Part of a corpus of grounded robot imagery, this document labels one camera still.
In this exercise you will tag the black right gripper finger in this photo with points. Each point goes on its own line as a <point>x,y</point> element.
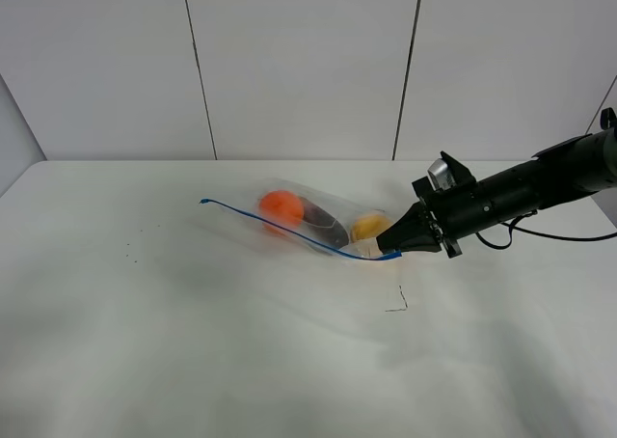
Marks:
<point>413,232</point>

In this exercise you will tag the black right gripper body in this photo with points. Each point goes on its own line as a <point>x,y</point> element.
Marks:
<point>456,212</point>

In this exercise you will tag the clear zip bag blue zipper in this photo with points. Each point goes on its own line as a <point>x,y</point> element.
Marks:
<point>243,202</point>

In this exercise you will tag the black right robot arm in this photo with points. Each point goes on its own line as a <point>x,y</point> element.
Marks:
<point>572,170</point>

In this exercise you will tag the yellow pear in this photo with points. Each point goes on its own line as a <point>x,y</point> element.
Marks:
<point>369,226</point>

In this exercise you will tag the dark purple eggplant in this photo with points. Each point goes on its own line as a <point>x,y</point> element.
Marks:
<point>323,225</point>

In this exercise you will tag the orange fruit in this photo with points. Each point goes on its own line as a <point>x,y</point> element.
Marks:
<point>282,207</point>

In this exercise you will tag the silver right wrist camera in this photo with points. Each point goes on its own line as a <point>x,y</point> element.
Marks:
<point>447,172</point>

